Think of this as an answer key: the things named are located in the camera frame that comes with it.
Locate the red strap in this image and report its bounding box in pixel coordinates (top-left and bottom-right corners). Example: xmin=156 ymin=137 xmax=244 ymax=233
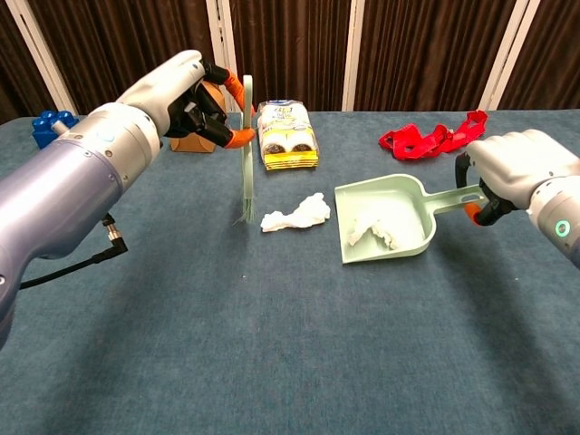
xmin=378 ymin=110 xmax=489 ymax=162

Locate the mint green dustpan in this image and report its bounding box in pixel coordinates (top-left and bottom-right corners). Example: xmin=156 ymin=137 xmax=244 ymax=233
xmin=333 ymin=174 xmax=486 ymax=266

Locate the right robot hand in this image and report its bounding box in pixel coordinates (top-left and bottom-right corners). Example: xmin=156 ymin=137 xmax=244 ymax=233
xmin=454 ymin=129 xmax=580 ymax=227

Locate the brown cardboard carton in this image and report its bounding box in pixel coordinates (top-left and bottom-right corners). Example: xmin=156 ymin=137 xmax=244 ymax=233
xmin=169 ymin=80 xmax=227 ymax=154

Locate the mint green hand broom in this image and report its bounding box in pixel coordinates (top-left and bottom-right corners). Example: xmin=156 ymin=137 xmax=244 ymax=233
xmin=233 ymin=74 xmax=260 ymax=227

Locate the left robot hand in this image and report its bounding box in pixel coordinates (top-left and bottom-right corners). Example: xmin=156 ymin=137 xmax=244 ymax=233
xmin=115 ymin=49 xmax=257 ymax=150

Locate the white paper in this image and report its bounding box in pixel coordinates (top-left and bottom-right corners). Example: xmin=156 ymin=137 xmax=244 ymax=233
xmin=347 ymin=216 xmax=401 ymax=251
xmin=260 ymin=192 xmax=332 ymax=233

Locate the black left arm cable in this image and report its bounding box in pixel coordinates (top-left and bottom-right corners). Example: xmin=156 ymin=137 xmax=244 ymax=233
xmin=20 ymin=212 xmax=130 ymax=290

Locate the blue felt table cover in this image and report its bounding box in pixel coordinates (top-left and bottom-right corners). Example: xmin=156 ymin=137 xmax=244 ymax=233
xmin=0 ymin=110 xmax=580 ymax=435

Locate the blue building block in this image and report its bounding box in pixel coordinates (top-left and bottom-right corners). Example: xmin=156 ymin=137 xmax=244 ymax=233
xmin=31 ymin=110 xmax=81 ymax=150

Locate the yellow white snack package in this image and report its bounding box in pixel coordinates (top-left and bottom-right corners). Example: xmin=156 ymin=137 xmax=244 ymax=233
xmin=256 ymin=99 xmax=320 ymax=172

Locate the brown curtain screen panel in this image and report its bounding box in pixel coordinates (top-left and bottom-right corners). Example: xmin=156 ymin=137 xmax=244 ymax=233
xmin=206 ymin=0 xmax=366 ymax=112
xmin=479 ymin=0 xmax=580 ymax=112
xmin=6 ymin=0 xmax=227 ymax=117
xmin=342 ymin=0 xmax=527 ymax=112
xmin=0 ymin=0 xmax=76 ymax=126

